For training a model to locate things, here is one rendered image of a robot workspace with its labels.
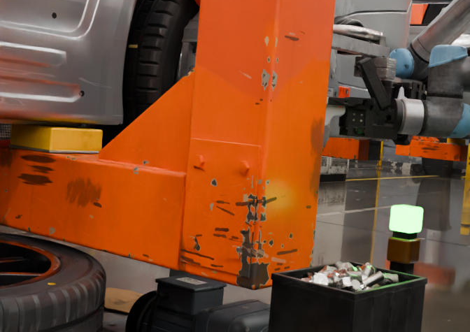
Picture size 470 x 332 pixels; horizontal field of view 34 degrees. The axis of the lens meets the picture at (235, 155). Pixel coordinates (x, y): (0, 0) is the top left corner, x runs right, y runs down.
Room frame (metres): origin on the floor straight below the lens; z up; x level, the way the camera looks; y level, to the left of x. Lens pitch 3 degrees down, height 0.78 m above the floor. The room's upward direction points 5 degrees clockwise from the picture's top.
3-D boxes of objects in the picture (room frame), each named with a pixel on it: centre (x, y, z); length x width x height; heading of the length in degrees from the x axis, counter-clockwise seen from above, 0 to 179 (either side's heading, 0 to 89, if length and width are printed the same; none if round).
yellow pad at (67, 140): (1.59, 0.37, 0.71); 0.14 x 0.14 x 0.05; 52
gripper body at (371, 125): (1.64, -0.28, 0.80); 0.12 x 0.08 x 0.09; 96
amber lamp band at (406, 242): (1.24, -0.28, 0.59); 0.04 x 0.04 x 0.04; 52
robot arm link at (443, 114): (1.66, -0.43, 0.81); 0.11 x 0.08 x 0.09; 96
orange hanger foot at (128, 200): (1.48, 0.23, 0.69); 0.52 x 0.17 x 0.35; 52
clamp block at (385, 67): (1.91, -0.32, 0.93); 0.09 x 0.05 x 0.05; 52
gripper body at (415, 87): (2.00, -0.43, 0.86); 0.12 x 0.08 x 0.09; 143
